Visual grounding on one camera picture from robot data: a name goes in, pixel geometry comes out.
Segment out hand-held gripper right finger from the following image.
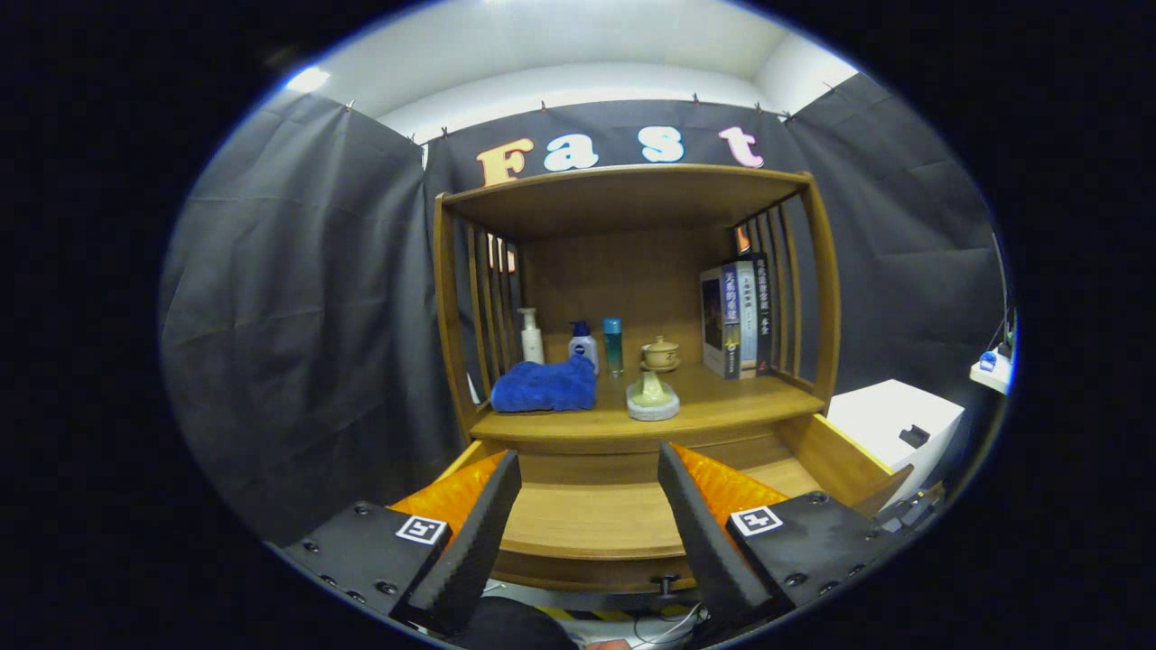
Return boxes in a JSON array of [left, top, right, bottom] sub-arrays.
[[657, 441, 904, 633]]

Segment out wooden drawer with black knob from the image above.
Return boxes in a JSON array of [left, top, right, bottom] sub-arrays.
[[438, 413, 913, 597]]

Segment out book with black spine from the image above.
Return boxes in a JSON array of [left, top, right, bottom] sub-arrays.
[[751, 255, 775, 376]]

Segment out white side cabinet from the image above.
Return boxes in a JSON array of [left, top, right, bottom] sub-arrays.
[[826, 379, 965, 493]]

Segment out blue folded towel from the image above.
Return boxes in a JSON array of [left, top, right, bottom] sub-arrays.
[[489, 354, 599, 414]]

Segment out book with pale spine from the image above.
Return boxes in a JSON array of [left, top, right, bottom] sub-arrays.
[[736, 260, 760, 378]]

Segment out person's dark clothing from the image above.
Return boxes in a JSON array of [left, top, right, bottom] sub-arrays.
[[447, 596, 579, 649]]

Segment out green soap bar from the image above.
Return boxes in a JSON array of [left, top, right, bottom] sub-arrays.
[[629, 370, 674, 407]]

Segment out book with blue spine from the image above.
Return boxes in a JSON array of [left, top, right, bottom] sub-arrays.
[[700, 265, 743, 380]]

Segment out black backdrop cloth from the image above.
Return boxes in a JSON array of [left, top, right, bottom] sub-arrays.
[[161, 72, 1005, 543]]

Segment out tangled floor cables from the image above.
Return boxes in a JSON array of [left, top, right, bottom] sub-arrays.
[[632, 603, 714, 646]]

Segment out wooden countertop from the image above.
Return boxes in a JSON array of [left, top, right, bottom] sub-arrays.
[[470, 361, 827, 443]]

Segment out white bottle with blue cap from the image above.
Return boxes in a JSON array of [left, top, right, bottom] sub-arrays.
[[567, 320, 600, 373]]

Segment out white desk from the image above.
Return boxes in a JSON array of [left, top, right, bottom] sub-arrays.
[[969, 348, 1014, 395]]

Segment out white pump bottle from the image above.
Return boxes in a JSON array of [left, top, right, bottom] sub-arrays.
[[517, 308, 545, 365]]

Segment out beige lidded teacup with saucer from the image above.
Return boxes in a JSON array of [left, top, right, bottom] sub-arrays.
[[640, 336, 683, 373]]

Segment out wooden cabinet with slatted shelf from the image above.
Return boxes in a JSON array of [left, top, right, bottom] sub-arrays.
[[432, 162, 843, 488]]

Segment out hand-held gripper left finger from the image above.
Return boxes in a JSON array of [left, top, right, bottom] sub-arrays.
[[282, 450, 523, 637]]

